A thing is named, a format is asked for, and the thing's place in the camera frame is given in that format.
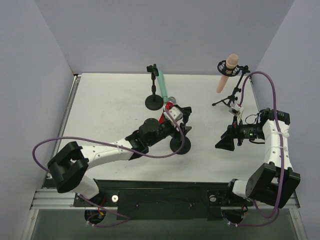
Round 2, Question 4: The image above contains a black round-base clip stand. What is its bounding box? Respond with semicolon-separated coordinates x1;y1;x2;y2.
169;122;192;155

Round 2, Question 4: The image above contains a red glitter microphone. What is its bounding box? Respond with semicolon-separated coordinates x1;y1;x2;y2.
159;96;176;124

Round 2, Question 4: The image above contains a mint green microphone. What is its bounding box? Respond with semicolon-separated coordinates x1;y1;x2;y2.
156;70;168;104

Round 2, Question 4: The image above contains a black tripod shock-mount stand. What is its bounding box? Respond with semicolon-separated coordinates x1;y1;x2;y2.
211;60;251;108

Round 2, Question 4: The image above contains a pink microphone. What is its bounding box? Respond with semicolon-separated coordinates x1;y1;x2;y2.
216;53;239;93

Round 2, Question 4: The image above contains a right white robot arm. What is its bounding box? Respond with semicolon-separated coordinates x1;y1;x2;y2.
215;108;301;209

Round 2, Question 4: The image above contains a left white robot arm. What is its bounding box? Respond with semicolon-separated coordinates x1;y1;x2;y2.
47;105;192;200

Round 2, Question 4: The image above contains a black round-base rear stand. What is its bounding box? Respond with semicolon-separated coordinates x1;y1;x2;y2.
144;64;164;111

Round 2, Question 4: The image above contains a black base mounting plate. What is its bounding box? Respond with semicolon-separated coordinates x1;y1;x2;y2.
82;179;253;222

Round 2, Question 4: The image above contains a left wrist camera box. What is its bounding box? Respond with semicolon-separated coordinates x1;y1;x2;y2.
164;106;183;124

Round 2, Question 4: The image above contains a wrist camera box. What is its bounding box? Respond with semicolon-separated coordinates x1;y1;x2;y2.
164;106;183;124
228;104;244;116

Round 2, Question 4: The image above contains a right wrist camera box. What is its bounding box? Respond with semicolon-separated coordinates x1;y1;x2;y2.
228;104;244;116

